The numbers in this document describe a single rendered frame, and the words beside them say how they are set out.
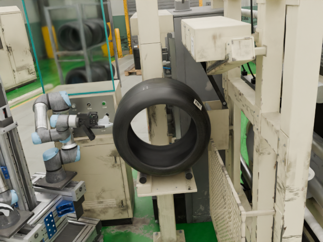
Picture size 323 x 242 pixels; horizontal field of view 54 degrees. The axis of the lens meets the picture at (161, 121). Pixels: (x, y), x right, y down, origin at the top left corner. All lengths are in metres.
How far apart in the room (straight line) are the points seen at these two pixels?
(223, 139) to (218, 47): 0.91
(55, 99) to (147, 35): 0.78
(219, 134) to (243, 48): 0.93
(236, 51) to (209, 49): 0.13
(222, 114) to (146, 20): 0.77
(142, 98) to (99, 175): 1.21
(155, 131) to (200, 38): 0.95
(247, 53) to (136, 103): 0.67
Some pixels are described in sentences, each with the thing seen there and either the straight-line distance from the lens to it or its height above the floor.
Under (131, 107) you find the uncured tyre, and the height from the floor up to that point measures 1.37.
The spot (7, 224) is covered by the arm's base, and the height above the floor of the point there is 0.74.
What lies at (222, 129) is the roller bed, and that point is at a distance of 2.16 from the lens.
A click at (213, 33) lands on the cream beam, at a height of 1.75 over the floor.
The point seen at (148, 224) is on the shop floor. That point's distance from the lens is 3.02.
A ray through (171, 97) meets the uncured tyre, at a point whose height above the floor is 1.41.
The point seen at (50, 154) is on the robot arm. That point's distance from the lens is 2.38.
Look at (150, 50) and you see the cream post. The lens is 2.03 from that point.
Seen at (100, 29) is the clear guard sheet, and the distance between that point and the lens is 2.39.
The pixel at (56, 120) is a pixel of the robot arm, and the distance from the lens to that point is 1.91.
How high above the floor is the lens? 1.92
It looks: 22 degrees down
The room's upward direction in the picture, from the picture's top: 5 degrees counter-clockwise
